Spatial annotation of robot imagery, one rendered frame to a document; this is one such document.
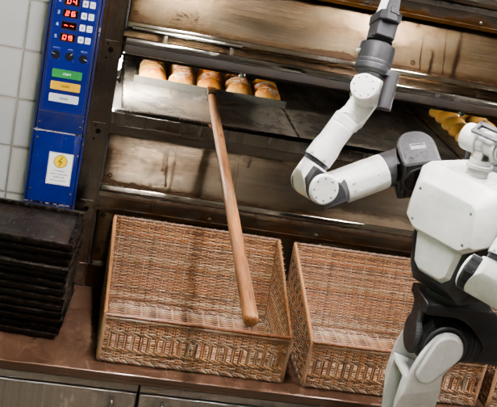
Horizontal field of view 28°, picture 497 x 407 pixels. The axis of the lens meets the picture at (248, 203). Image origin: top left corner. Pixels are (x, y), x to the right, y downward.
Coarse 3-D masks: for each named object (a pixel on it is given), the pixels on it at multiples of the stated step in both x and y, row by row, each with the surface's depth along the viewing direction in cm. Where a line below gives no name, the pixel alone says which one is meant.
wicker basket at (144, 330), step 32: (128, 224) 323; (160, 224) 325; (128, 256) 325; (224, 256) 329; (256, 256) 331; (128, 288) 326; (160, 288) 327; (192, 288) 329; (128, 320) 285; (160, 320) 286; (192, 320) 323; (224, 320) 328; (288, 320) 299; (96, 352) 291; (128, 352) 289; (160, 352) 290; (192, 352) 291; (224, 352) 292; (256, 352) 293; (288, 352) 293
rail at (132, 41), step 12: (156, 48) 295; (168, 48) 295; (180, 48) 296; (192, 48) 296; (228, 60) 298; (240, 60) 299; (252, 60) 299; (288, 72) 302; (300, 72) 302; (312, 72) 302; (324, 72) 303; (432, 96) 309; (444, 96) 309; (456, 96) 310
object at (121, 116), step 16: (112, 112) 314; (128, 112) 317; (144, 112) 321; (144, 128) 317; (160, 128) 318; (176, 128) 318; (192, 128) 319; (208, 128) 319; (224, 128) 321; (240, 128) 325; (240, 144) 322; (256, 144) 323; (272, 144) 323; (288, 144) 324; (304, 144) 325; (352, 160) 328
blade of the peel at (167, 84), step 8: (136, 64) 383; (136, 72) 370; (136, 80) 356; (144, 80) 356; (152, 80) 356; (160, 80) 356; (248, 80) 395; (168, 88) 358; (176, 88) 358; (184, 88) 358; (192, 88) 358; (200, 88) 358; (224, 88) 374; (224, 96) 360; (232, 96) 360; (240, 96) 361; (248, 96) 361; (256, 96) 361; (280, 96) 376; (264, 104) 362; (272, 104) 363; (280, 104) 363
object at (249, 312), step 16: (208, 96) 348; (224, 144) 295; (224, 160) 279; (224, 176) 266; (224, 192) 256; (240, 240) 225; (240, 256) 216; (240, 272) 209; (240, 288) 202; (240, 304) 197; (256, 320) 191
